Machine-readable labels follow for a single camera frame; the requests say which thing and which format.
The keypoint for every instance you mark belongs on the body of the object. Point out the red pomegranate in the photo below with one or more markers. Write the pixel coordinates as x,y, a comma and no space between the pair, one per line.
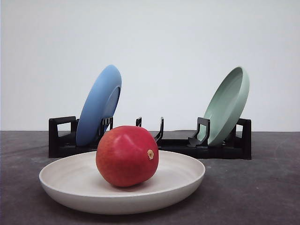
127,155

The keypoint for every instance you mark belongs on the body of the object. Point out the white plate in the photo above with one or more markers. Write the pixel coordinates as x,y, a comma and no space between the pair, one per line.
76,182

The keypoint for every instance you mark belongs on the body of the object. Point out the blue plate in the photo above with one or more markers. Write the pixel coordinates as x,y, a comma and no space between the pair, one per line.
101,103

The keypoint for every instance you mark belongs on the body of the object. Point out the green plate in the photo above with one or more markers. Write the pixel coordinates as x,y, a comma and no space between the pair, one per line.
226,106

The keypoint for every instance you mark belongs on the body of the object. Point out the black plastic dish rack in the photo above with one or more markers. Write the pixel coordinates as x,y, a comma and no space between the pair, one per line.
63,139

